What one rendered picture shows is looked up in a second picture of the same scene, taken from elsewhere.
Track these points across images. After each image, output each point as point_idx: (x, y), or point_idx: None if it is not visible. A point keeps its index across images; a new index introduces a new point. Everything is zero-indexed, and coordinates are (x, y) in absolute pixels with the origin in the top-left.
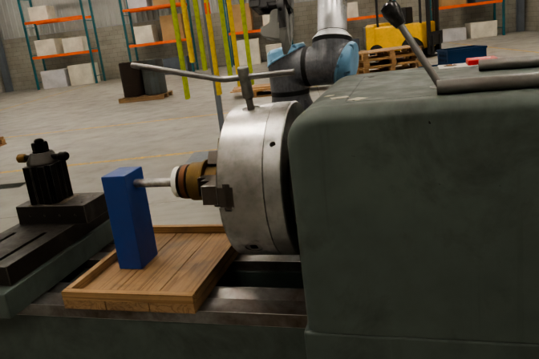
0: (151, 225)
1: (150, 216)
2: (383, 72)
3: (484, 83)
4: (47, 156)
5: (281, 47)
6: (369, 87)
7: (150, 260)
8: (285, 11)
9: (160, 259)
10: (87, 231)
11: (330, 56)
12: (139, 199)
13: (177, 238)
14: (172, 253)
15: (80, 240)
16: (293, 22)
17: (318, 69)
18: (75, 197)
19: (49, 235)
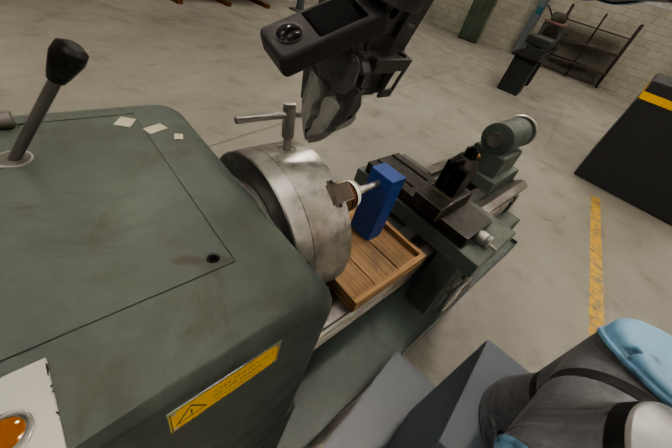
0: (373, 221)
1: (376, 217)
2: (222, 318)
3: None
4: (458, 158)
5: (626, 325)
6: (147, 169)
7: (358, 232)
8: (310, 78)
9: (357, 238)
10: (421, 215)
11: (537, 423)
12: (374, 196)
13: (387, 264)
14: (359, 247)
15: (410, 210)
16: (336, 118)
17: (528, 403)
18: (442, 196)
19: (403, 185)
